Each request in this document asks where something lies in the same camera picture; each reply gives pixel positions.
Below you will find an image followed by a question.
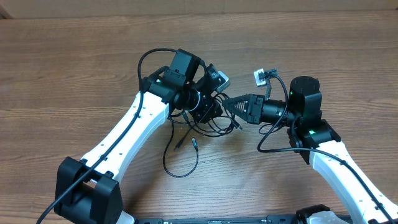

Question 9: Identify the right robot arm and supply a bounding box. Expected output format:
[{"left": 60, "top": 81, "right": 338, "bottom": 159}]
[{"left": 223, "top": 76, "right": 397, "bottom": 223}]

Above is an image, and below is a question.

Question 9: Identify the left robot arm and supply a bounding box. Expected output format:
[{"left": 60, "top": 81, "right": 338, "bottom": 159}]
[{"left": 44, "top": 49, "right": 229, "bottom": 223}]

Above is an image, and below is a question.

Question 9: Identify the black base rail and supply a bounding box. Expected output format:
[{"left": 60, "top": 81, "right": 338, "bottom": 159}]
[{"left": 135, "top": 214, "right": 303, "bottom": 224}]

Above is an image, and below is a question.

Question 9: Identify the thin black USB cable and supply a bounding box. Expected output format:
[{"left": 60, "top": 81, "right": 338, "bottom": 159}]
[{"left": 169, "top": 92, "right": 244, "bottom": 150}]

